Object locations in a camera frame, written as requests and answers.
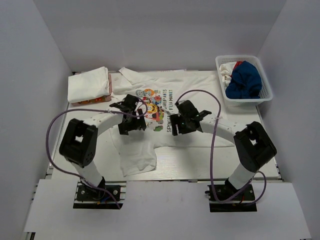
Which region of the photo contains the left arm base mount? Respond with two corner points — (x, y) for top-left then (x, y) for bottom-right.
(73, 181), (127, 210)

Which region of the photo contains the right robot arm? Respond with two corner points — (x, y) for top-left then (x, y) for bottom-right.
(170, 100), (277, 200)

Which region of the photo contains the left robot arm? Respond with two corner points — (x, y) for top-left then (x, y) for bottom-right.
(59, 94), (147, 200)

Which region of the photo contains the white cartoon-print t-shirt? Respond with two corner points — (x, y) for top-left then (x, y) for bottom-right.
(110, 67), (221, 177)

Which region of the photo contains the blue t-shirt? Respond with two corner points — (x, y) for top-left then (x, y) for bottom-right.
(225, 61), (262, 99)

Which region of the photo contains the white red-print t-shirt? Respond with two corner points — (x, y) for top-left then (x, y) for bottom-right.
(219, 61), (243, 87)

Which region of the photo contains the folded white t-shirt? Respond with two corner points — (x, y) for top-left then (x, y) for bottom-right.
(67, 66), (110, 104)

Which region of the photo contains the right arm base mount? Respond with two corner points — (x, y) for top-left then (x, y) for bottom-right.
(203, 179), (258, 213)

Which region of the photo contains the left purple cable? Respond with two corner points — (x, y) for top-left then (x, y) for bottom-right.
(46, 98), (148, 210)

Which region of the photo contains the white plastic basket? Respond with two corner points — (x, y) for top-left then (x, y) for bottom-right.
(215, 55), (273, 107)

